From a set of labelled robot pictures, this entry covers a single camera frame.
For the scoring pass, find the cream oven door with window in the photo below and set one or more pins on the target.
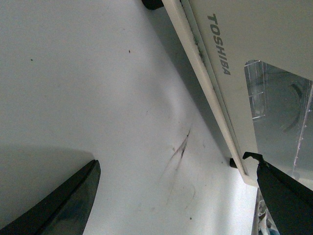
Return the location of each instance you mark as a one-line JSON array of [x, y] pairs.
[[259, 55]]

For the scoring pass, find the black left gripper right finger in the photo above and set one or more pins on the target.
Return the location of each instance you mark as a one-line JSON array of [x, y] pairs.
[[289, 202]]

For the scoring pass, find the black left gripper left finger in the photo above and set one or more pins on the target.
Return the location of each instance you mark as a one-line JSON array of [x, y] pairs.
[[65, 211]]

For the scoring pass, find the cream Toshiba toaster oven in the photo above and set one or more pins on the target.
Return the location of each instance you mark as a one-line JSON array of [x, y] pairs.
[[182, 27]]

